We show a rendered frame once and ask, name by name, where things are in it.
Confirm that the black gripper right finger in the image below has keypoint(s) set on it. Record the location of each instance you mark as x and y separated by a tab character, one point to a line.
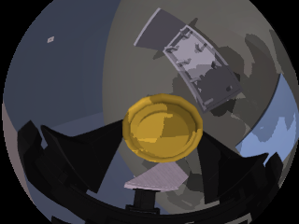
222	168

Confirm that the yellow plate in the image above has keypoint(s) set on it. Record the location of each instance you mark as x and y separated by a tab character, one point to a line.
162	128

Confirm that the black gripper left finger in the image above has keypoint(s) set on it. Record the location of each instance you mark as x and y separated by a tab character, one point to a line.
90	153

